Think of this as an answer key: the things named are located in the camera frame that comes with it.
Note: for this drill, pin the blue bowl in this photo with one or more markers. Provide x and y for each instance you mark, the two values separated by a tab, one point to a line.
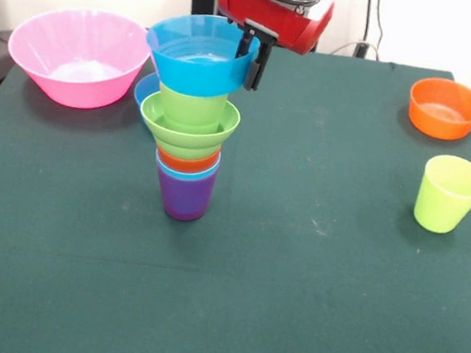
144	93
192	76

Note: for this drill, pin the yellow-green cup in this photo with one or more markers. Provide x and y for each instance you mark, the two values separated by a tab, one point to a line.
441	210

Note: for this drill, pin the black plug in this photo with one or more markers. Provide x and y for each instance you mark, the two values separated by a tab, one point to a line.
361	49

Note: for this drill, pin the large pink bowl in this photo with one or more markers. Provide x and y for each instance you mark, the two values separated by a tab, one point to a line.
38	52

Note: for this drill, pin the dark green table cloth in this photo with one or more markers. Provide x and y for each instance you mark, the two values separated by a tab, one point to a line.
219	293

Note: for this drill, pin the blue cup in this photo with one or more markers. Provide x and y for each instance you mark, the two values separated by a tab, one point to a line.
189	175

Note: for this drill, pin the green bowl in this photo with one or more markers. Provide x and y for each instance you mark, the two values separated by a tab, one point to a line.
188	141

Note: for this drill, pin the orange bowl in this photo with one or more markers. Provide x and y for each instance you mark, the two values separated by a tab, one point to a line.
442	126

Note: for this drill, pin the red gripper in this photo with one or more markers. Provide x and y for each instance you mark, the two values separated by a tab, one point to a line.
267	14

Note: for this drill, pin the purple cup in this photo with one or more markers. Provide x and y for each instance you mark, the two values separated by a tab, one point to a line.
184	198

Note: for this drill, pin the orange cup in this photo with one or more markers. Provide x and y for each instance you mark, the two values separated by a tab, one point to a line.
185	162

